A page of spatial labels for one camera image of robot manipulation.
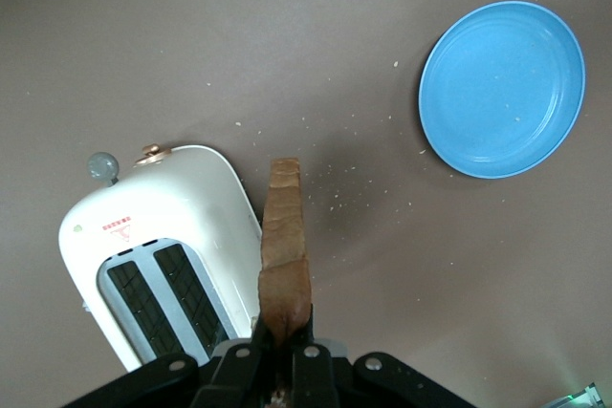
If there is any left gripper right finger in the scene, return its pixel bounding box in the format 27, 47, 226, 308
286, 303, 479, 408

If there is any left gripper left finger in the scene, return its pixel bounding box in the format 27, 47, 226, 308
61, 315, 279, 408

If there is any dark crusted bread slice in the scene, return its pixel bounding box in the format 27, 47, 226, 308
256, 157, 313, 408

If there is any blue plate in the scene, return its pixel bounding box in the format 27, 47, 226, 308
418, 0, 587, 181

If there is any white two-slot toaster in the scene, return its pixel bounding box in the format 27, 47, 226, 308
57, 142, 264, 374

